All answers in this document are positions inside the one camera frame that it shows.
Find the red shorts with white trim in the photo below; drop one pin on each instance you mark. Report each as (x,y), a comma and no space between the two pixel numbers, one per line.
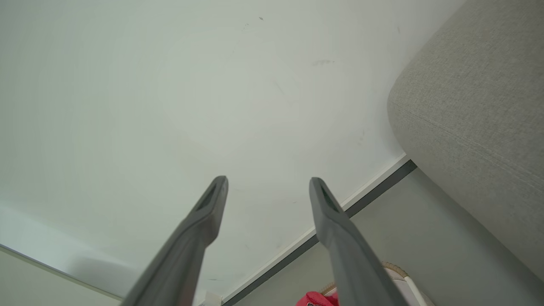
(315,300)

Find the light grey fabric sofa seat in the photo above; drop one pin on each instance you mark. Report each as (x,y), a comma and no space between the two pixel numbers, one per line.
(476,136)

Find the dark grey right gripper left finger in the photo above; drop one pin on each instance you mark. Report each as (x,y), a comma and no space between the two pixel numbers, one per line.
(187,255)

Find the woven basket with white liner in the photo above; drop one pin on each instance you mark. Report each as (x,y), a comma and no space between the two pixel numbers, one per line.
(414,291)

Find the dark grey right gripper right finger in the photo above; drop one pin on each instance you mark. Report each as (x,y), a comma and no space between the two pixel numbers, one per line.
(352,263)

